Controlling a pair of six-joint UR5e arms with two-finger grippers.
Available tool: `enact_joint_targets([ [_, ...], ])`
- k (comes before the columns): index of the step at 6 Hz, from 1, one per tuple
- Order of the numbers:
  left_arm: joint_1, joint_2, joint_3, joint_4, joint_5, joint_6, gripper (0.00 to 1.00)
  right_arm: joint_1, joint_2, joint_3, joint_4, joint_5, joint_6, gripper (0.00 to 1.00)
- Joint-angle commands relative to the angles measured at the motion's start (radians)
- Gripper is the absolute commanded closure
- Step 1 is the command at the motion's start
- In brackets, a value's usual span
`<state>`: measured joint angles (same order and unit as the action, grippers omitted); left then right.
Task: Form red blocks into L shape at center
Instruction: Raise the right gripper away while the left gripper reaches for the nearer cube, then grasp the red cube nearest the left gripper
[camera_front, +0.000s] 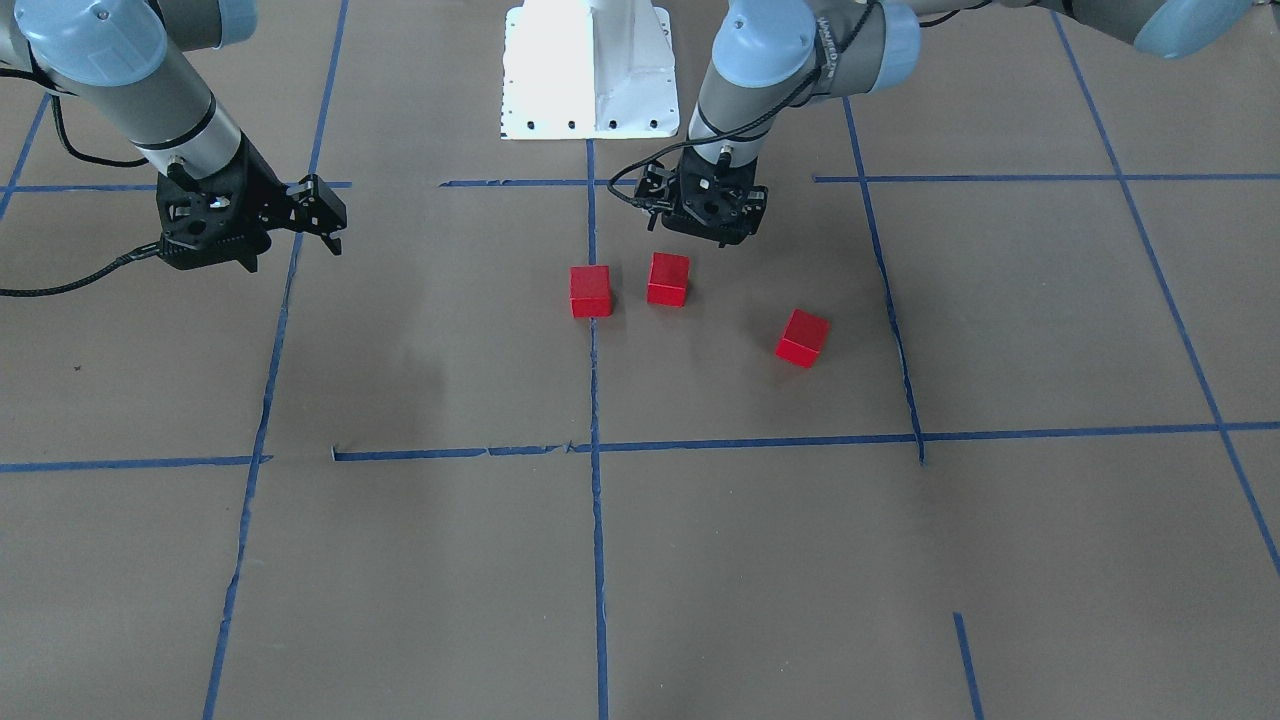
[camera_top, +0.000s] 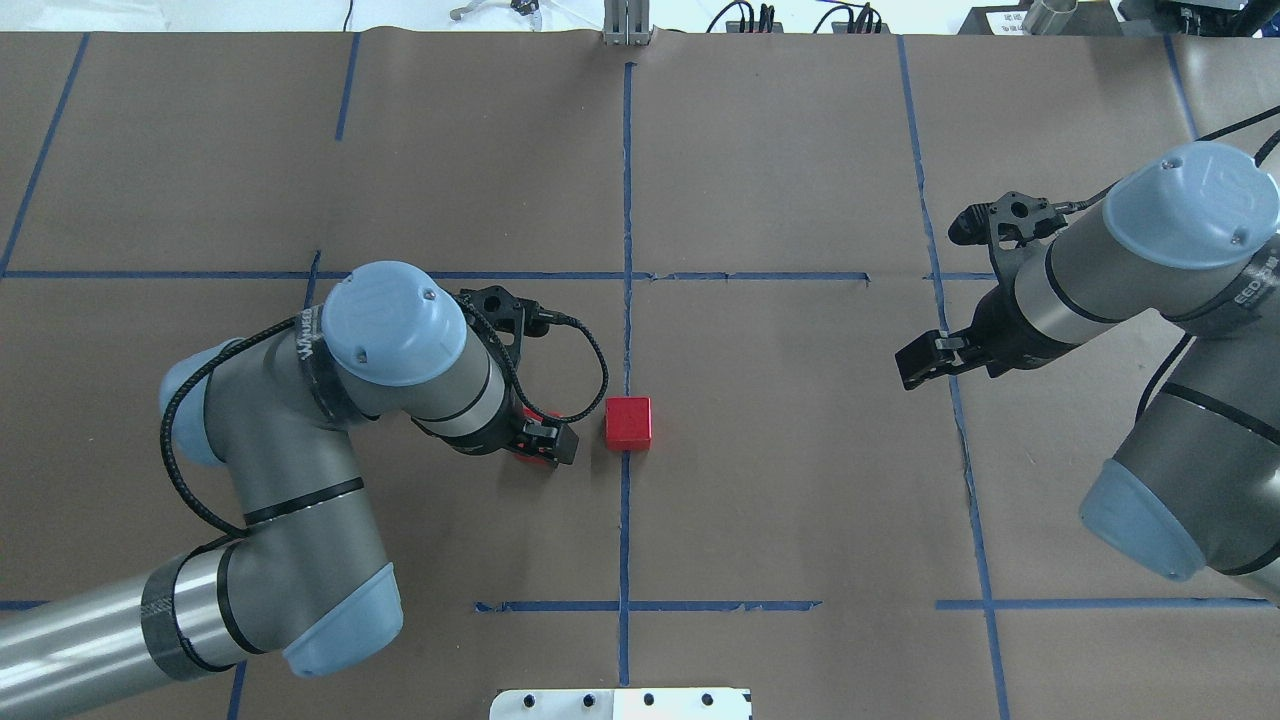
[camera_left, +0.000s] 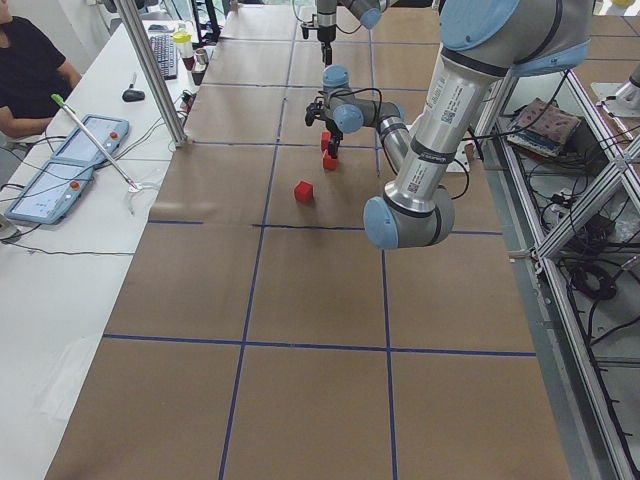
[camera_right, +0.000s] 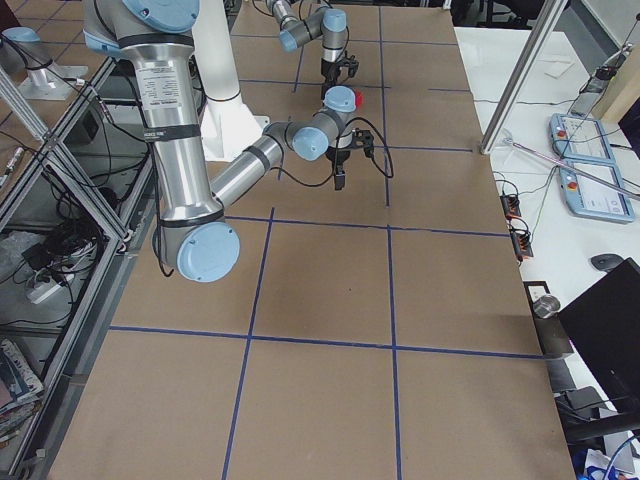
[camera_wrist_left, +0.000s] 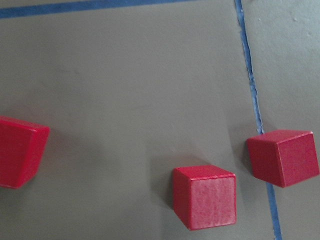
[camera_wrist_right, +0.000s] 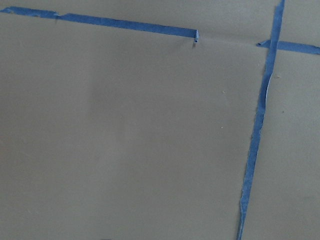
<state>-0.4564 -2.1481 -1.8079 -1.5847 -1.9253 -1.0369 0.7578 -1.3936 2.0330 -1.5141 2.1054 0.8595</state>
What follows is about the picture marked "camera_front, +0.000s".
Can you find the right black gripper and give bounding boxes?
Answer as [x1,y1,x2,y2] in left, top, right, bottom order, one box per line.
[156,137,348,273]

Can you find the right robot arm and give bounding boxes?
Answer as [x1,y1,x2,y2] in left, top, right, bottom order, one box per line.
[3,1,348,272]

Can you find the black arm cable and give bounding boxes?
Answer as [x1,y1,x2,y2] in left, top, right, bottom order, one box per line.
[0,60,166,299]
[605,0,991,209]

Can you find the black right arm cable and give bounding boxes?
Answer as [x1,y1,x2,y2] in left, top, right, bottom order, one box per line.
[0,60,166,299]

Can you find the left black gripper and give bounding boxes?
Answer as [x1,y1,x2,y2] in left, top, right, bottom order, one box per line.
[634,150,768,247]

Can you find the white camera mast base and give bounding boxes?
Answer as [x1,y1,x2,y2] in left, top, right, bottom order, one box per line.
[500,1,681,141]

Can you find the red block from side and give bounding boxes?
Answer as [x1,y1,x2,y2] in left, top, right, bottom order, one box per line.
[570,264,613,319]

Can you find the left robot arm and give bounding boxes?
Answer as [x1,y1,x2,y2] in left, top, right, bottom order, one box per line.
[620,1,982,247]

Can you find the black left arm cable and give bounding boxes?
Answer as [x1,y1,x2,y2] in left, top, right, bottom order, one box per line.
[605,0,991,209]

